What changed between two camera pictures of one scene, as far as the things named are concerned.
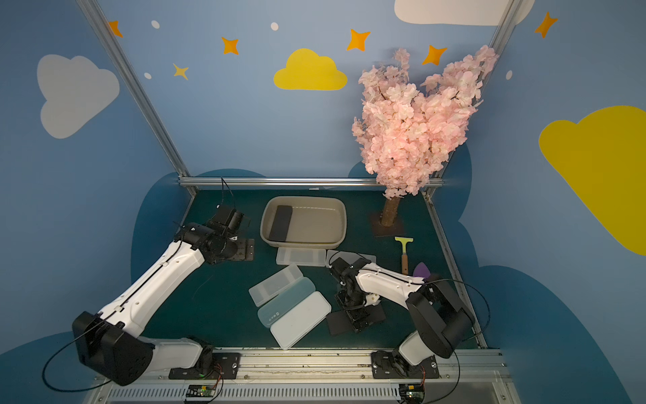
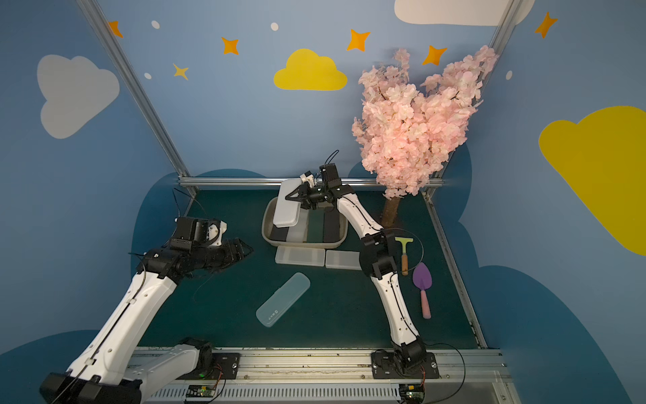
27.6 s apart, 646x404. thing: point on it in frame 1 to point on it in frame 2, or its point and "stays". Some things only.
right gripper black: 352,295 to 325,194
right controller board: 411,391 stays
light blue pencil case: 266,313 stays
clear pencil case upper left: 308,257 stays
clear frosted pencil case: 267,289 to 299,232
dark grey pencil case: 280,225 stays
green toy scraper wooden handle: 405,256 stays
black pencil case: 340,323 to 331,232
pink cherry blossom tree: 408,132 stays
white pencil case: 299,321 to 287,211
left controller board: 200,390 stays
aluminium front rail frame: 324,377 stays
